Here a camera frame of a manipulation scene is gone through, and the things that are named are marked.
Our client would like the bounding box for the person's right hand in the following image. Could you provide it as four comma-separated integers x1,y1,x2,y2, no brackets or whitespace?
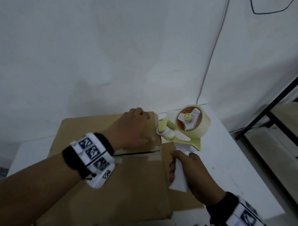
169,150,226,206

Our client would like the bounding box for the person's left hand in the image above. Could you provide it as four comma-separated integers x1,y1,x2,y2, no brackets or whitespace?
102,107,160,151

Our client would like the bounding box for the yellow white tape dispenser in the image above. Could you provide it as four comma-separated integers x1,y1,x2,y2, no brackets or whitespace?
156,105,211,192

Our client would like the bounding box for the clear tape roll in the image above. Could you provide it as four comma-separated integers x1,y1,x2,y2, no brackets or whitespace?
174,105,211,138

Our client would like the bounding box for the brown cardboard box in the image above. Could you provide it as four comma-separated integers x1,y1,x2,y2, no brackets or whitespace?
32,111,205,226

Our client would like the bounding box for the person's left forearm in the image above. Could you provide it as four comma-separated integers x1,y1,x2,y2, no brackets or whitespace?
0,153,82,226

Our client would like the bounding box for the beige shelf board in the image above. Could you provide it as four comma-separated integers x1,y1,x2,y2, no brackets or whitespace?
244,127,298,198
271,102,298,138

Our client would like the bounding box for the black metal shelf rack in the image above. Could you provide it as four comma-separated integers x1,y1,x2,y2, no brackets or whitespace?
235,75,298,210

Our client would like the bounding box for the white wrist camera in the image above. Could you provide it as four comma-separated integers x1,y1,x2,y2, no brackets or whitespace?
85,163,116,189

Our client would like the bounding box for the black wall cable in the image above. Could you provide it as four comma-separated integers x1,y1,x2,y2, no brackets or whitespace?
250,0,295,14

